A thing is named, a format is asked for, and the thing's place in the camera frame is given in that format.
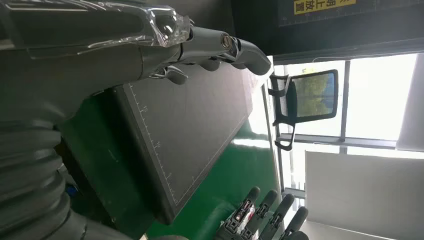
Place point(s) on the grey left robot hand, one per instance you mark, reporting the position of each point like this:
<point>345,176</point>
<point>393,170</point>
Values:
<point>66,66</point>

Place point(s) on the green conveyor belt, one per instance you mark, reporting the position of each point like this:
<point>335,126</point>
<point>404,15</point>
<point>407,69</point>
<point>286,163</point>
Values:
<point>232,172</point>

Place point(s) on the black inbound scanner machine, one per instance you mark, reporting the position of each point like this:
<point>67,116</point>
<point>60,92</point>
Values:
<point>185,126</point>

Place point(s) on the dark green table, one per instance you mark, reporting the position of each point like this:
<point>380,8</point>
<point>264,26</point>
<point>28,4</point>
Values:
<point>99,149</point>

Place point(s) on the black office chair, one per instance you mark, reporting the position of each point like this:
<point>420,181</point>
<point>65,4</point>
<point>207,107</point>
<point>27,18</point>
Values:
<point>314,96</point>

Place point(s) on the yellow warning sticker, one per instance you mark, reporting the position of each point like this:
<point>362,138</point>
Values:
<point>323,6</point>

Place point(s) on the dark window frame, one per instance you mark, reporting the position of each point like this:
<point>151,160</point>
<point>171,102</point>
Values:
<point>344,99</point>

